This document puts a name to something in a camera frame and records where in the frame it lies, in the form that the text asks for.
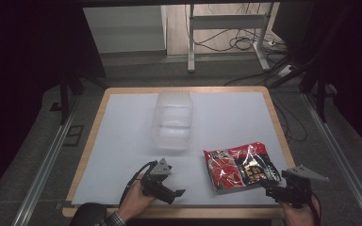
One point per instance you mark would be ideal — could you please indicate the person's right hand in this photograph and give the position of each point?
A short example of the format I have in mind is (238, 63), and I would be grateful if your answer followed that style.
(300, 216)

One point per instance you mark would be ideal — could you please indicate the aluminium floor rail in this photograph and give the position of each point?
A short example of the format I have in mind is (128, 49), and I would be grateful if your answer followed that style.
(342, 163)
(44, 169)

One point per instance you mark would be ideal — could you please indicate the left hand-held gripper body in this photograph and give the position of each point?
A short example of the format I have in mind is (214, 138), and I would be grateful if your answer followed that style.
(157, 183)

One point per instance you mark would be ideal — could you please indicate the red instant noodle packet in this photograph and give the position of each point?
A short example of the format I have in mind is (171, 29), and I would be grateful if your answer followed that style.
(232, 166)

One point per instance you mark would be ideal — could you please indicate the dark curtain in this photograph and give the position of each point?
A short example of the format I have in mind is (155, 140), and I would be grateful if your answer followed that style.
(19, 62)
(355, 62)

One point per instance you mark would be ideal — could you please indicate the black floor socket plate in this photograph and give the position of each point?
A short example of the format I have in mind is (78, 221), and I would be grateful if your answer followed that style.
(73, 135)

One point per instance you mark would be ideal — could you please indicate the grey cabinet panel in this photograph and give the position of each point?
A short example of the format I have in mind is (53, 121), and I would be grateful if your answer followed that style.
(125, 29)

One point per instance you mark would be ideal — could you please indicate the clear plastic container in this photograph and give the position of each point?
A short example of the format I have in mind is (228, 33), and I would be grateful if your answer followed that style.
(172, 122)

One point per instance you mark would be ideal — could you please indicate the white power strip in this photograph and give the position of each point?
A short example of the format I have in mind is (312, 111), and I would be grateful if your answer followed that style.
(286, 70)

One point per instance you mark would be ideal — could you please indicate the wooden table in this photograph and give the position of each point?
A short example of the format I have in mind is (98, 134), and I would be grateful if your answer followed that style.
(89, 141)

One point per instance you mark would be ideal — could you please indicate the white table mat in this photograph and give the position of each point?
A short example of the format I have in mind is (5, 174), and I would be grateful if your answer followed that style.
(220, 119)

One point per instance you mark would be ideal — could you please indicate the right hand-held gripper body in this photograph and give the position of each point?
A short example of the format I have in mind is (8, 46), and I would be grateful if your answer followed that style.
(295, 191)

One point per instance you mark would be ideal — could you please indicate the person's left hand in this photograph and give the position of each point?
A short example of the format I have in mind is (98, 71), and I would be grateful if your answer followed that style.
(135, 201)

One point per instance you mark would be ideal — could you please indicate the black metal stand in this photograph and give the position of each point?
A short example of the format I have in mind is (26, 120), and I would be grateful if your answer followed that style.
(320, 91)
(65, 97)

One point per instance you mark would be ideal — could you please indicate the white metal desk frame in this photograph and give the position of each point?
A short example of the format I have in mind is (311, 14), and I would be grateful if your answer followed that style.
(191, 40)

